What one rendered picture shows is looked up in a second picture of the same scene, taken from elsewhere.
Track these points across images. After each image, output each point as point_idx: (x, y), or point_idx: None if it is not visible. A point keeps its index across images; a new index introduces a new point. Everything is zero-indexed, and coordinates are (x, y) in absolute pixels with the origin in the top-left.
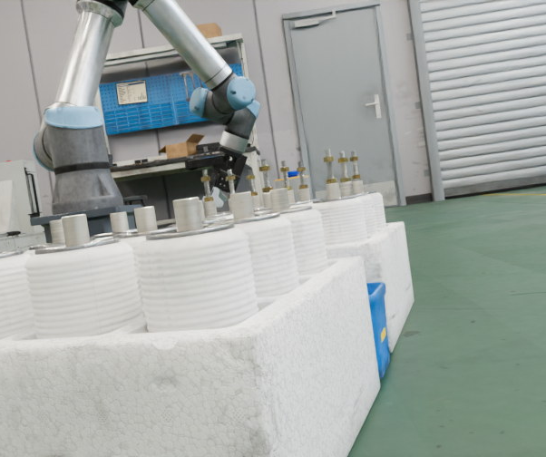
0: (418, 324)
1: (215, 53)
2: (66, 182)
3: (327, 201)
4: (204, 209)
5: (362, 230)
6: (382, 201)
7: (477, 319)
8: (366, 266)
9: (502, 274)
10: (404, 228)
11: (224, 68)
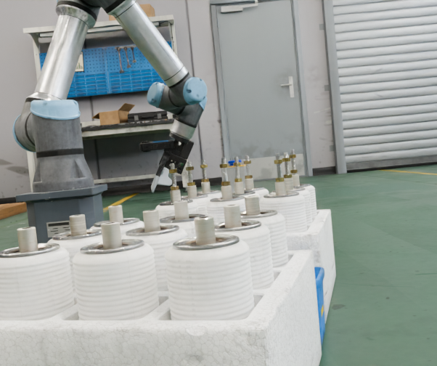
0: (342, 298)
1: (175, 56)
2: (48, 165)
3: (276, 197)
4: (170, 196)
5: (303, 221)
6: (314, 193)
7: (390, 296)
8: None
9: (406, 253)
10: (330, 215)
11: (181, 70)
